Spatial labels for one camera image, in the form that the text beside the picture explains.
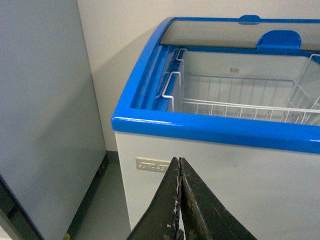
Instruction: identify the silver brand nameplate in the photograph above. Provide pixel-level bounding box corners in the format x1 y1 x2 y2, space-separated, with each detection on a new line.
136 157 171 173

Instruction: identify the blue rear lid handle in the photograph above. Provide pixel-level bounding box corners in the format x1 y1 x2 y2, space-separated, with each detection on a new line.
237 14 261 25

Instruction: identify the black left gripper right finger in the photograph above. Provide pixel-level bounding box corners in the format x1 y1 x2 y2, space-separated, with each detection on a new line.
179 157 256 240

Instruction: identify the white chest freezer blue rim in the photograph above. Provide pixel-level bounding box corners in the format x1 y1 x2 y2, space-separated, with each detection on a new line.
111 17 320 240

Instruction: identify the white wire freezer basket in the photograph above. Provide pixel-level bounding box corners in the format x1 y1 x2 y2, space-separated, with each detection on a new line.
152 48 320 126

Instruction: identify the blue front lid handle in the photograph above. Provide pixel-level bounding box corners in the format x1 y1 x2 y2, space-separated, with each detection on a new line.
256 30 302 51

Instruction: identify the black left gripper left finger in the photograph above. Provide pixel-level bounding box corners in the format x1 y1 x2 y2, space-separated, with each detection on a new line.
128 157 184 240

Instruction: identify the blue lid handle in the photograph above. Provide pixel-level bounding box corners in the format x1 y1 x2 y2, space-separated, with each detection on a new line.
256 30 302 51
237 14 261 25

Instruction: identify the brown rear fridge caster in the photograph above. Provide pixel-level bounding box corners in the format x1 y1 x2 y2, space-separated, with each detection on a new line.
97 163 106 176

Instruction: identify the tall grey upright fridge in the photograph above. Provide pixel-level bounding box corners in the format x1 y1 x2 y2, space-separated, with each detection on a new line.
0 0 106 240

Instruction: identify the glass sliding freezer lid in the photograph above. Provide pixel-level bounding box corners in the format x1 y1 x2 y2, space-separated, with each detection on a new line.
160 20 320 51

